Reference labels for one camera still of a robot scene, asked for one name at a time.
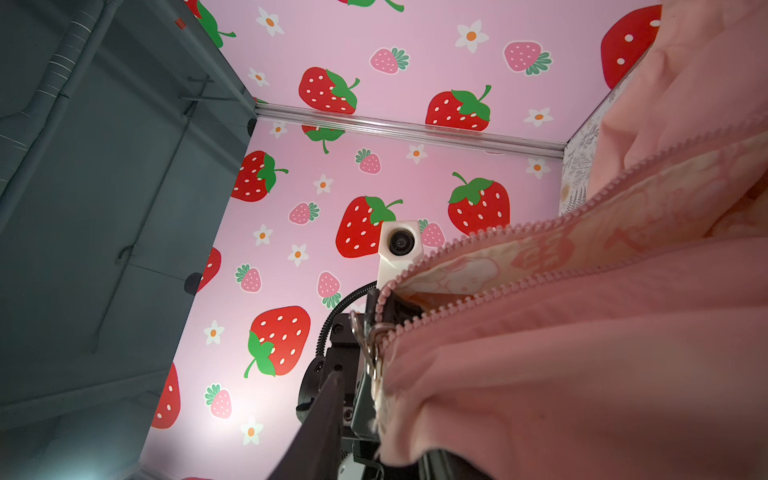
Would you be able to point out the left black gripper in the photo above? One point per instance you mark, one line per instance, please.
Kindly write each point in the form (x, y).
(338, 351)

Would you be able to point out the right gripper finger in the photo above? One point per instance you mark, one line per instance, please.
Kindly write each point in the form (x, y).
(315, 453)

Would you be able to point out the silver zipper pull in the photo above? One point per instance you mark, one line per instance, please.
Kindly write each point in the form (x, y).
(369, 335)

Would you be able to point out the pink hooded jacket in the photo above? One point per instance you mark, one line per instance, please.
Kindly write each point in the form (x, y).
(624, 340)

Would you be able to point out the black wall knob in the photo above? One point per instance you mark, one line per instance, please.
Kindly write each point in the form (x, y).
(192, 283)

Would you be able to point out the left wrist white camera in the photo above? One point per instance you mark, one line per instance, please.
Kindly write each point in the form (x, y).
(400, 246)

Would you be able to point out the left corner aluminium post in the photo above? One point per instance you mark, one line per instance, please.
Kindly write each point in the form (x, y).
(415, 132)

